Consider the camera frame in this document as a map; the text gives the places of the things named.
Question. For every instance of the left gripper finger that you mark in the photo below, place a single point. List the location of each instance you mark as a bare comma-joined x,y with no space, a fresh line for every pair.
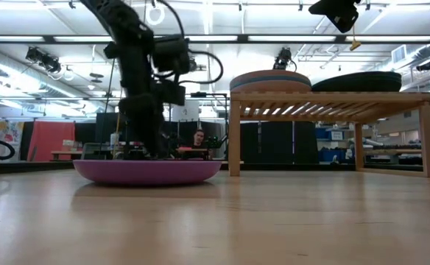
145,143

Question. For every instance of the purple plate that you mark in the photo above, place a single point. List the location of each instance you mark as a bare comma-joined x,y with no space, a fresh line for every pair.
145,173

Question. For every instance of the dark teal plate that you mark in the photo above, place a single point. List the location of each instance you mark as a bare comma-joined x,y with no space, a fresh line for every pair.
358,84

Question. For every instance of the blue plate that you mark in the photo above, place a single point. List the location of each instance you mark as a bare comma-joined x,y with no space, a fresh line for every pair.
270,78

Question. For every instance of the salmon pink plate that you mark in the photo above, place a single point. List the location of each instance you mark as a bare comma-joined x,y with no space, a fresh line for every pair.
270,88

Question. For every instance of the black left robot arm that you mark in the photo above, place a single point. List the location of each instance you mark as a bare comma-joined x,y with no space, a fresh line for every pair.
126,22

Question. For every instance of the wooden slatted shelf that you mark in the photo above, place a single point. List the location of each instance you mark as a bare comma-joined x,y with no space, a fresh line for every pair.
329,97

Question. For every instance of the yellow hanging plug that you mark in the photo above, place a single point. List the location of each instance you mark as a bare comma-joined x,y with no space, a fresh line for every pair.
355,45

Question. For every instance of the white cylinder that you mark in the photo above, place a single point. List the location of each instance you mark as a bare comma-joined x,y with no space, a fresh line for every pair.
193,110

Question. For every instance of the person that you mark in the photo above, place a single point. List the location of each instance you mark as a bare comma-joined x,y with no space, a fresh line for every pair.
199,137

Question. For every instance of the red partition panel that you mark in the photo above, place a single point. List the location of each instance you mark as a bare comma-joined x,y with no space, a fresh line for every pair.
51,138

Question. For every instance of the black ceiling spotlight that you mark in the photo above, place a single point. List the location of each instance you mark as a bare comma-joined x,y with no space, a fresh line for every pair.
43,59

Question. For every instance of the blue storage bin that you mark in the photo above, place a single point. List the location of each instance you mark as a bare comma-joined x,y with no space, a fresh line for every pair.
321,134

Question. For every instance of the black partition panels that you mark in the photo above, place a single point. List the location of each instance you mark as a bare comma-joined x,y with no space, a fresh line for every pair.
274,141

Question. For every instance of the colourful poster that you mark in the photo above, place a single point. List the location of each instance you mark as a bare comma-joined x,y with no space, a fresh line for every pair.
1,134

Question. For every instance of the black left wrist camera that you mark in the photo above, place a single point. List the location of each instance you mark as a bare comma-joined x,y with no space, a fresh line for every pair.
171,53

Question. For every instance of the black overhead camera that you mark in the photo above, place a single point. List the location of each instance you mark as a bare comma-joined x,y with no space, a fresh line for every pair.
283,59

